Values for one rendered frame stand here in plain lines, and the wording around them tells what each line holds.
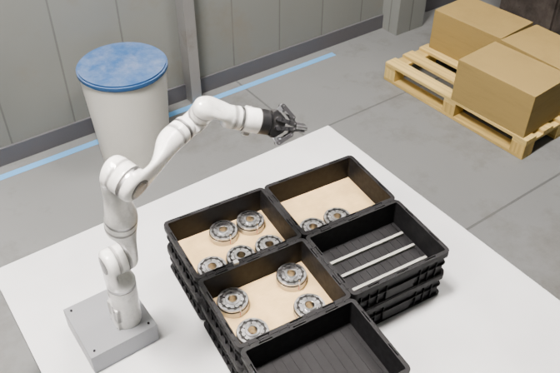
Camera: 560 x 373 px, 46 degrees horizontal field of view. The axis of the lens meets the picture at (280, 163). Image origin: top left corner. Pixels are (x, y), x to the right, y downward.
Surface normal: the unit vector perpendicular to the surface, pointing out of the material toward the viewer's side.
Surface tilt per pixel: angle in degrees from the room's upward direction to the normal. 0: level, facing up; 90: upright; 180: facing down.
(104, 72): 0
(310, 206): 0
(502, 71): 0
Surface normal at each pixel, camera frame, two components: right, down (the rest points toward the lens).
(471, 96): -0.77, 0.40
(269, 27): 0.58, 0.51
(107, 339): 0.04, -0.77
